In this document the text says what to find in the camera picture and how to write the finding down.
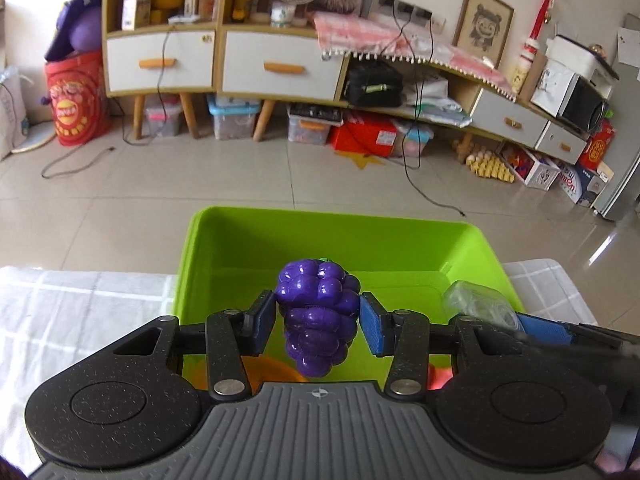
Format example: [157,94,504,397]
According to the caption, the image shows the clear plastic case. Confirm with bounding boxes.
[442,281,524,332]

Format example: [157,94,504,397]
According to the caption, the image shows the purple toy grapes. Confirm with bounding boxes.
[274,259,360,378]

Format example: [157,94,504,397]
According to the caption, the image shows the pink peach toy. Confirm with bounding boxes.
[427,365,454,390]

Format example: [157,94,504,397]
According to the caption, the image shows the green plastic storage bin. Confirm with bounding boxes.
[171,205,526,396]

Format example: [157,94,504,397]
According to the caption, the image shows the yellow egg tray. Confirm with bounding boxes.
[450,139,515,183]

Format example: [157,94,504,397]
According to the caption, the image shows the grey checked tablecloth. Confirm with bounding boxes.
[0,258,599,476]

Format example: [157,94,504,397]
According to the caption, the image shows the microwave oven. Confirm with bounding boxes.
[530,64,608,134]

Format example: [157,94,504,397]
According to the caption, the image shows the black bag on shelf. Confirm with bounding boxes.
[343,60,404,108]

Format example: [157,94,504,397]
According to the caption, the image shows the red cartoon face bag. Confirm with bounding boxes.
[44,50,111,146]

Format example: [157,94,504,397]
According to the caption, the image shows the white paper shopping bag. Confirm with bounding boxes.
[0,66,29,159]

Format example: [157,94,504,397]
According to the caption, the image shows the wooden white drawer cabinet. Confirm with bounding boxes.
[102,0,586,164]

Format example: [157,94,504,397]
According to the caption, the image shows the pink lace cloth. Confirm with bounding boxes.
[311,12,515,101]

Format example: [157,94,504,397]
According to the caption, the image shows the framed cartoon picture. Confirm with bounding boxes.
[452,0,514,68]

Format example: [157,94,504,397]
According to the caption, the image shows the purple plush toy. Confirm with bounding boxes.
[44,0,102,62]

